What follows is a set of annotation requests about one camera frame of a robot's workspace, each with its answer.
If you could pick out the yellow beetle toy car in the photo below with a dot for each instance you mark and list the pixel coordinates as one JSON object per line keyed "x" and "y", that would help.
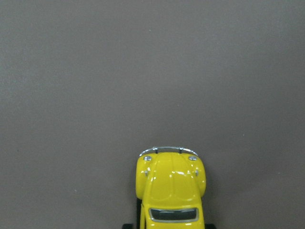
{"x": 170, "y": 183}

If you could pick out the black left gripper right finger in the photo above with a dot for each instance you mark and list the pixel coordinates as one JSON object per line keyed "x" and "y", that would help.
{"x": 210, "y": 226}

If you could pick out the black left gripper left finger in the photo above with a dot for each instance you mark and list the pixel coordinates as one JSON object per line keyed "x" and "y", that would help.
{"x": 127, "y": 226}

